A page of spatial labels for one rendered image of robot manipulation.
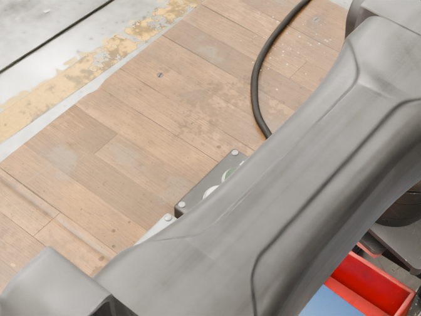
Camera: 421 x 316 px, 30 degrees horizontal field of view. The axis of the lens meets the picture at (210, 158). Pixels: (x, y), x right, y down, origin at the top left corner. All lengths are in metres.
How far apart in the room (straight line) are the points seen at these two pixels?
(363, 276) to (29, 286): 0.55
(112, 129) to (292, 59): 0.25
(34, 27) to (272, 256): 2.22
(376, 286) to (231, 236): 0.52
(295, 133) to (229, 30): 0.75
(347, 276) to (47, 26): 1.80
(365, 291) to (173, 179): 0.25
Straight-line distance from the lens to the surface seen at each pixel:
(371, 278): 0.78
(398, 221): 0.51
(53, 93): 2.25
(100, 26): 2.44
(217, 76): 0.99
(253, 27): 1.07
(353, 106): 0.32
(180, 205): 0.82
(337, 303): 0.80
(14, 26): 2.48
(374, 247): 0.54
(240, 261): 0.27
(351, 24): 0.40
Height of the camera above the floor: 1.60
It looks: 51 degrees down
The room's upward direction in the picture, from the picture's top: 2 degrees clockwise
